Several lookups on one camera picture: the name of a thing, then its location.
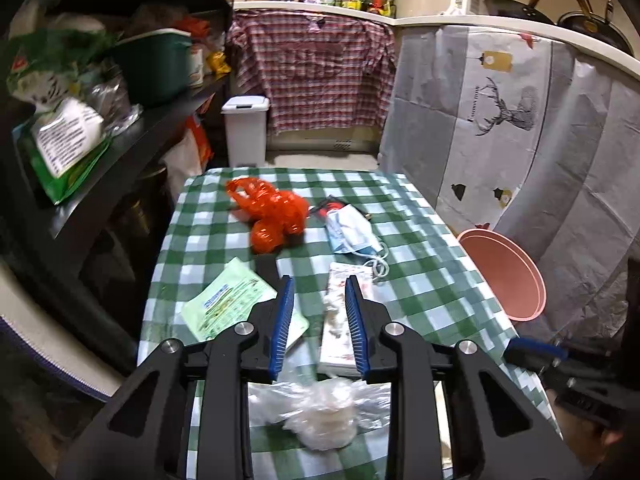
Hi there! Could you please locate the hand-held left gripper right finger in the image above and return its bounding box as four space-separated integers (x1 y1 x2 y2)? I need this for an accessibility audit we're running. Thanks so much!
345 275 586 480

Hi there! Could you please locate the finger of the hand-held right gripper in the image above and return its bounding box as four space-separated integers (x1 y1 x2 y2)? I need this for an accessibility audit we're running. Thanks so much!
502 337 571 368

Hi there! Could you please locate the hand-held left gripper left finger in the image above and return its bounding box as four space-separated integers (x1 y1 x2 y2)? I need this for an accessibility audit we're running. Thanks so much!
55 275 296 480

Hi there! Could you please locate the white milk carton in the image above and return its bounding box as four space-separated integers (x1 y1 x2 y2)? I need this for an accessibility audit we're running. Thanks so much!
317 261 376 378

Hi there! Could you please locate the pink plastic basin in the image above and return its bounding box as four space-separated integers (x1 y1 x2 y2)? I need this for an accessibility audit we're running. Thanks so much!
456 228 547 323

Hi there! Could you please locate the blue face mask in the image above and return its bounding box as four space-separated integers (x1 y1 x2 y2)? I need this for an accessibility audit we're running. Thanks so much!
325 205 388 281

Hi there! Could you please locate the clear plastic bag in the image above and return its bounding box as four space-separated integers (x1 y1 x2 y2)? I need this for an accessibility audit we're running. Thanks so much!
247 377 391 451

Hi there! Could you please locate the white trash bin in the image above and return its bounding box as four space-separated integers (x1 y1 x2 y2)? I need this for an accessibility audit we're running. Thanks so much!
221 95 271 168

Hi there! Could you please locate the person's right hand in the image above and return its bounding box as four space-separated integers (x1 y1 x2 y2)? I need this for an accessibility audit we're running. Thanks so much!
560 407 626 466

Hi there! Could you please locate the green wet wipe packet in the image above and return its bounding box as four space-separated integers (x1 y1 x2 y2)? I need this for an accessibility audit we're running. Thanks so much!
181 257 310 353

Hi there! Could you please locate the green checkered tablecloth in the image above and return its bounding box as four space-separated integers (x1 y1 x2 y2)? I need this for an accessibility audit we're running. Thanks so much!
136 166 563 480

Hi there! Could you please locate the black and red sachet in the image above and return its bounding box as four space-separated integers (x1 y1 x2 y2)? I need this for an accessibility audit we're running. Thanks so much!
309 198 358 221

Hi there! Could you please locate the white sack with red print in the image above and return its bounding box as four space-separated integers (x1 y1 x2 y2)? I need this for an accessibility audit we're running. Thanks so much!
160 130 203 191

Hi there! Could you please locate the orange sack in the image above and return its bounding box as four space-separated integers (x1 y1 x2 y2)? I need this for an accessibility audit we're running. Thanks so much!
185 115 213 171

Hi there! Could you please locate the grey deer print cloth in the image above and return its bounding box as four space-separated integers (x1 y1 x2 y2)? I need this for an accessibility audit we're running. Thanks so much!
377 22 640 356

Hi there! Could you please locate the black storage shelf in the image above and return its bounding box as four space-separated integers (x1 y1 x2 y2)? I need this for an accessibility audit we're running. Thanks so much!
0 0 236 411

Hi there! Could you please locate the red plaid shirt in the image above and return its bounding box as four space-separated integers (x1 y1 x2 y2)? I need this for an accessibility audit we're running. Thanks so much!
226 10 397 135

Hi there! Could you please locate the white jar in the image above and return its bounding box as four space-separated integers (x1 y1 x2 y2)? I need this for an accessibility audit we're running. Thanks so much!
189 42 206 88

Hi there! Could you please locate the clear bag on shelf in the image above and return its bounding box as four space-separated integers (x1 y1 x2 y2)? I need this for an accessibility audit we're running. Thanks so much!
85 75 143 133

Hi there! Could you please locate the green bag with white label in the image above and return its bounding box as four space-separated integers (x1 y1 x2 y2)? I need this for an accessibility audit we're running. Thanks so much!
12 97 113 206

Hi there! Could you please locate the green storage box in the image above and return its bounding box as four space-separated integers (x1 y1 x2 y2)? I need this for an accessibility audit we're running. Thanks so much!
107 28 193 107

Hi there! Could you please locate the orange packet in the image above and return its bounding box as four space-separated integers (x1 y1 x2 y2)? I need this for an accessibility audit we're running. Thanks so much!
177 15 211 41

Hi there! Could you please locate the black wok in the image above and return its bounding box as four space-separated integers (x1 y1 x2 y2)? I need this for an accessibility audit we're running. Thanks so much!
557 0 631 46

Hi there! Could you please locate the green and white food bag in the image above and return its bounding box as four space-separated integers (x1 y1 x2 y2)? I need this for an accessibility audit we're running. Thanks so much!
5 27 118 111

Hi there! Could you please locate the frying pan with wooden handle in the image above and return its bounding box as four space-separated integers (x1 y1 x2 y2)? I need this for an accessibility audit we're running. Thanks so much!
482 0 558 26

